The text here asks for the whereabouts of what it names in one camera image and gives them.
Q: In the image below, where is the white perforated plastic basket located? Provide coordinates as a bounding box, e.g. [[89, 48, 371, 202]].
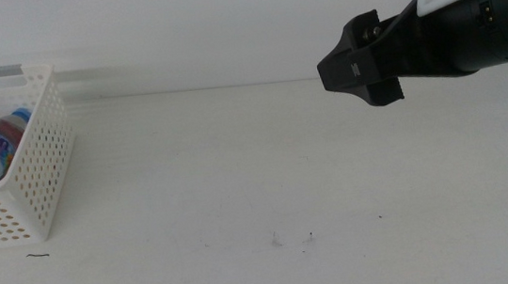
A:
[[0, 60, 87, 249]]

